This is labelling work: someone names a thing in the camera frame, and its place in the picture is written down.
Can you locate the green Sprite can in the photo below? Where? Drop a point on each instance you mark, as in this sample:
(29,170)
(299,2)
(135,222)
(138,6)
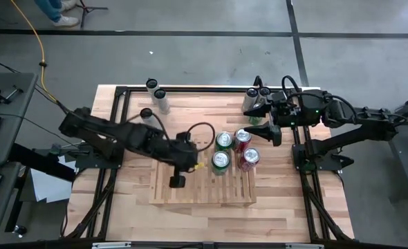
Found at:
(223,139)
(220,159)
(256,120)

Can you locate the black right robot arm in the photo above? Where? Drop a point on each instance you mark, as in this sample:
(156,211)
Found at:
(356,136)

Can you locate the black caster wheel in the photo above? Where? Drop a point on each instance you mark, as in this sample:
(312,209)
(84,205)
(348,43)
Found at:
(20,230)

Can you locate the red soda can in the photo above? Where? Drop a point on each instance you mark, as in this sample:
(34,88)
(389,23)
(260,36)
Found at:
(242,136)
(250,155)

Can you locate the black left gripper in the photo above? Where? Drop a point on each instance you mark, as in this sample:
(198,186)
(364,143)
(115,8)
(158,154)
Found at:
(185,155)

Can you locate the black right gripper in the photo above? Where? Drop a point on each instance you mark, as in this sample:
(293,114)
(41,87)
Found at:
(288,110)

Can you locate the person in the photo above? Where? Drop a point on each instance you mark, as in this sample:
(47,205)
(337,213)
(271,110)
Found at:
(50,8)

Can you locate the white paper sheets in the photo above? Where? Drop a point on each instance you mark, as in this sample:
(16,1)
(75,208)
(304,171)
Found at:
(48,186)

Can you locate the dark metal side table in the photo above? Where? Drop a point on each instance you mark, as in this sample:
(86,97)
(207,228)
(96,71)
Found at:
(401,162)

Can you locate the black aluminium table frame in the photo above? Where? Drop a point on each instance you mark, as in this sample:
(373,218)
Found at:
(197,89)

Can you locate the small yellow tag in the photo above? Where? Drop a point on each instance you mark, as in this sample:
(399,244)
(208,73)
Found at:
(200,166)

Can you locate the black desk leg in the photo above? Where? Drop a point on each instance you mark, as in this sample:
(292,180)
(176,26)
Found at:
(15,207)

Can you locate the black tripod stand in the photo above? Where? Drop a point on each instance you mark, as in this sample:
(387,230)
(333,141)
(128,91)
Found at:
(97,8)

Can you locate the short black upright post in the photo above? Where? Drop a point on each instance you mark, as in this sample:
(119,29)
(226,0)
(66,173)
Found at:
(258,82)

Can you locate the silver metal bracket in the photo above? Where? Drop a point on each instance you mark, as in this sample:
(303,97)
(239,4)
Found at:
(304,246)
(110,245)

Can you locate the wooden slatted shelf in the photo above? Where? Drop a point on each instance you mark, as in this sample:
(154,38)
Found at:
(204,198)

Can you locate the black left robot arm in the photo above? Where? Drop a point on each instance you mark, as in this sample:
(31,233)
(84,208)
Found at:
(121,133)

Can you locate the black diagonal bar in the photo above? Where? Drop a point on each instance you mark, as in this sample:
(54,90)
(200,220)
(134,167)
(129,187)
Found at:
(34,160)

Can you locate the grey side desk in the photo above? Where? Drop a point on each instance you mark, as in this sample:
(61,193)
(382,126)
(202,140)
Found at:
(7,138)

